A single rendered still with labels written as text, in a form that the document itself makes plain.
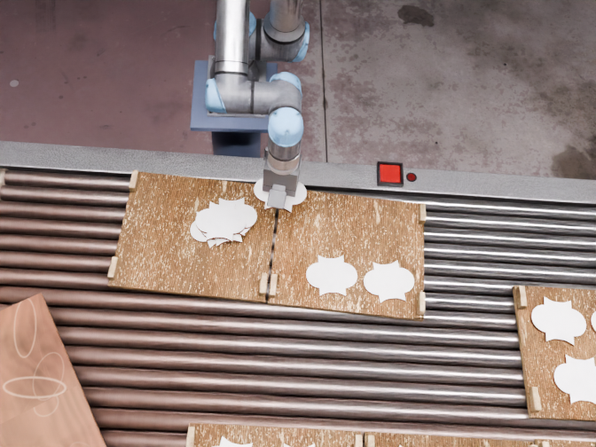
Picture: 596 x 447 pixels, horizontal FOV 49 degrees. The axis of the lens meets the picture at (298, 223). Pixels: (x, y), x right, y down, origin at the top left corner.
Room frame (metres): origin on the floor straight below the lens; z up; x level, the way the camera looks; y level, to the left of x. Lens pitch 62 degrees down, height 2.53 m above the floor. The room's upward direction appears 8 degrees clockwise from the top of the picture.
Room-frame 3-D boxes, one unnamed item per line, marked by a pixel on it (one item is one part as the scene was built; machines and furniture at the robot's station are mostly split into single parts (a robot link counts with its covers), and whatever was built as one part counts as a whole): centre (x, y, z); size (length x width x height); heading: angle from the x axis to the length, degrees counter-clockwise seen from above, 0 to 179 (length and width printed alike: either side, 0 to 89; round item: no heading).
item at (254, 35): (1.31, 0.25, 1.12); 0.13 x 0.12 x 0.14; 98
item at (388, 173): (1.05, -0.25, 0.92); 0.06 x 0.06 x 0.01; 6
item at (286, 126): (0.86, 0.06, 1.33); 0.09 x 0.08 x 0.11; 8
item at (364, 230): (0.78, -0.15, 0.93); 0.41 x 0.35 x 0.02; 92
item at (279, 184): (0.83, 0.06, 1.17); 0.12 x 0.09 x 0.16; 177
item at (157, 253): (0.76, 0.27, 0.93); 0.41 x 0.35 x 0.02; 93
